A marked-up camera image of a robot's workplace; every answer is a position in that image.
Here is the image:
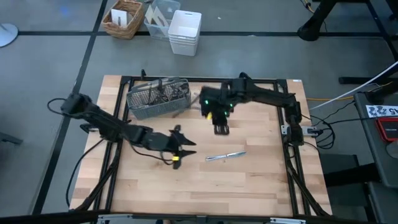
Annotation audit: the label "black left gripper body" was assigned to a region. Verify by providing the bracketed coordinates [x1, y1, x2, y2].
[146, 124, 182, 170]

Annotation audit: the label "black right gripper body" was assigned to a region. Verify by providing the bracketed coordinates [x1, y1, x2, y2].
[198, 85, 238, 136]

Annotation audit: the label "grey plastic cutlery basket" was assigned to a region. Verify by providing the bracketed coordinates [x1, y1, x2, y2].
[126, 77, 192, 121]

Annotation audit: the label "white plastic bin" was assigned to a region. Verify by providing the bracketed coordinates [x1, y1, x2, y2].
[169, 43, 199, 57]
[169, 37, 200, 47]
[168, 9, 202, 40]

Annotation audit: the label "grey power box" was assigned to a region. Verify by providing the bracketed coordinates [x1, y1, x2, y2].
[300, 125, 325, 138]

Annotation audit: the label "clear plastic bin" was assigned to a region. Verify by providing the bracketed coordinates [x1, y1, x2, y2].
[143, 0, 181, 42]

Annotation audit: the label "beige cardboard piece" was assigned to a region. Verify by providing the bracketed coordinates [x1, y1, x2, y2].
[152, 6, 170, 29]
[145, 4, 155, 24]

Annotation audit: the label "wicker basket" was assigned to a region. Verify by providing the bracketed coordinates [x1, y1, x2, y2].
[101, 0, 146, 40]

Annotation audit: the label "black stand foot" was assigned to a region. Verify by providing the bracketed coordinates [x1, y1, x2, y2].
[297, 0, 340, 42]

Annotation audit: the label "white card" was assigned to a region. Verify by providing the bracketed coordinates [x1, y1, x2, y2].
[110, 8, 129, 28]

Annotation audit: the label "white marker tag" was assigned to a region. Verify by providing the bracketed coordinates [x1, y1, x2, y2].
[365, 105, 398, 119]

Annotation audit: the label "grey side table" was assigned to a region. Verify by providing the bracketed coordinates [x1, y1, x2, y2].
[353, 81, 398, 189]

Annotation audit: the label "red and black device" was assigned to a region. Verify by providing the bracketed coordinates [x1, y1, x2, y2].
[375, 117, 398, 143]

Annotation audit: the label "grey round object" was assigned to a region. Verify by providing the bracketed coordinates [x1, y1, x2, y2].
[385, 141, 398, 159]

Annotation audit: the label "grey round stand base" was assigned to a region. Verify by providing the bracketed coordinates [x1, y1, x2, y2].
[0, 22, 19, 49]

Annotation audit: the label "silver frame bracket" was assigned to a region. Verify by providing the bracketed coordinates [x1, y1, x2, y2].
[269, 217, 307, 224]
[96, 213, 134, 224]

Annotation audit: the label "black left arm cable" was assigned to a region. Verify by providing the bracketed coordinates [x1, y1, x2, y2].
[65, 138, 105, 208]

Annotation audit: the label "yellow floor cable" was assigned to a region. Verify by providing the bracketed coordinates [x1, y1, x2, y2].
[306, 81, 394, 102]

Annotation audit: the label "black power cable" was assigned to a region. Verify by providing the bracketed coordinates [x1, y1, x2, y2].
[307, 113, 336, 150]

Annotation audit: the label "white floor cable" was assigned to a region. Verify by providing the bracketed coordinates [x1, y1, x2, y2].
[308, 60, 398, 111]

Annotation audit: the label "black neighbouring frame rails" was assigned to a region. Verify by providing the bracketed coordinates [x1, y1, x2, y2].
[338, 0, 398, 85]

